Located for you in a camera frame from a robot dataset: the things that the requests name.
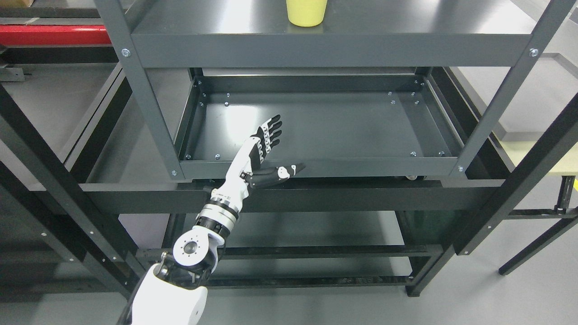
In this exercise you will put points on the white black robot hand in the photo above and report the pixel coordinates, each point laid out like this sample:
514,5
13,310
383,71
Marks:
246,173

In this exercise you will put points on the dark grey metal shelf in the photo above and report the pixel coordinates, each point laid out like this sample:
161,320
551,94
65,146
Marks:
489,45

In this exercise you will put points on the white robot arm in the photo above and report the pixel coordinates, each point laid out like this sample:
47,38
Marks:
173,291

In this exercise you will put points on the black metal rack frame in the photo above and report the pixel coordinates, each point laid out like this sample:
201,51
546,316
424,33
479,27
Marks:
67,194

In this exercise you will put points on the yellow plastic cup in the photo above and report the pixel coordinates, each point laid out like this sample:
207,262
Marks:
306,13

